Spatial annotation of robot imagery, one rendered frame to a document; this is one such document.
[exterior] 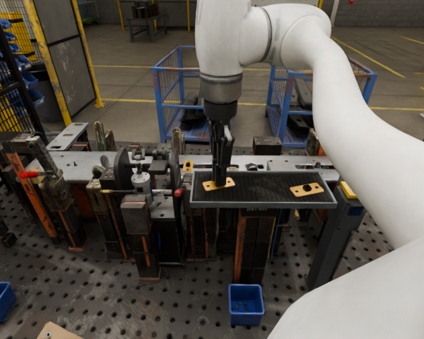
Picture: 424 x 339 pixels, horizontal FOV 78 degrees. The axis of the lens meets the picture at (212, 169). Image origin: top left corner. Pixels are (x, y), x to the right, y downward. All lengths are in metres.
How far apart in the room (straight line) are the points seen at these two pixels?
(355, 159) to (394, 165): 0.03
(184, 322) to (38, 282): 0.57
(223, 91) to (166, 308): 0.76
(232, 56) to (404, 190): 0.38
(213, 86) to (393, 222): 0.40
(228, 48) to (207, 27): 0.05
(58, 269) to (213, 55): 1.01
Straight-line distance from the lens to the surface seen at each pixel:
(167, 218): 0.91
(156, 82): 2.85
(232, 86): 0.55
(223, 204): 0.66
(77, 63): 4.30
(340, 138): 0.29
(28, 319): 1.17
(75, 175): 1.16
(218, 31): 0.52
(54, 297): 1.18
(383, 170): 0.26
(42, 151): 1.01
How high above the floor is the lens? 1.61
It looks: 35 degrees down
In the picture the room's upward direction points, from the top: straight up
